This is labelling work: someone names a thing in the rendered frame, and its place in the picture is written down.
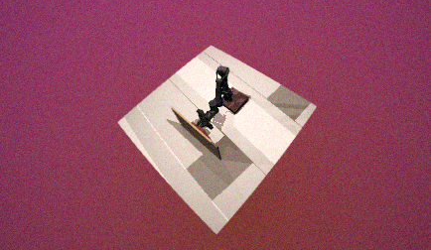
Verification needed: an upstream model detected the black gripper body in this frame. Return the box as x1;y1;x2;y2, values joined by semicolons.
197;109;215;130

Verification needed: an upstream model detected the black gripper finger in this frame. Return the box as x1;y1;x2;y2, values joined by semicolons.
200;122;209;128
196;116;205;127

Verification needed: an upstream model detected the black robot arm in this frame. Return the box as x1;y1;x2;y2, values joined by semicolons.
209;66;233;115

